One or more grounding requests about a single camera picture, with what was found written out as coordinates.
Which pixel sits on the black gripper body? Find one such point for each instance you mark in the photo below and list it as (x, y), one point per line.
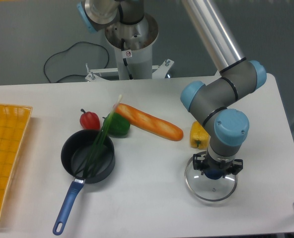
(216, 167)

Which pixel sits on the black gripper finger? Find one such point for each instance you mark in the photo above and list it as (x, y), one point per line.
(199, 162)
(233, 167)

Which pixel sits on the glass lid blue knob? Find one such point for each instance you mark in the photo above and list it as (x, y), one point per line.
(206, 189)

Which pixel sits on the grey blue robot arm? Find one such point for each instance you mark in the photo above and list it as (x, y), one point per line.
(208, 104)

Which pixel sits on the yellow bell pepper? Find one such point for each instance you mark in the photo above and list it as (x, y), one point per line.
(198, 138)

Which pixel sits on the baguette bread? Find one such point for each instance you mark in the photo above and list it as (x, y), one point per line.
(150, 123)

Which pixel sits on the green bell pepper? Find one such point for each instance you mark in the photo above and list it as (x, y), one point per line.
(119, 126)

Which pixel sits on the green onion stalk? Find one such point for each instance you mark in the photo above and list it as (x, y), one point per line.
(92, 163)

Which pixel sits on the red bell pepper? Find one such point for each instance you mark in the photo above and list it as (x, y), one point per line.
(89, 120)

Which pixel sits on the yellow woven basket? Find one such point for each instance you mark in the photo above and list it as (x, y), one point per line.
(14, 120)

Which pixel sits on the black pot blue handle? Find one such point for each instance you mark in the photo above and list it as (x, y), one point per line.
(73, 152)

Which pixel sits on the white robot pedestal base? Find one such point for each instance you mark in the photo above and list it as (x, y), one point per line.
(132, 46)

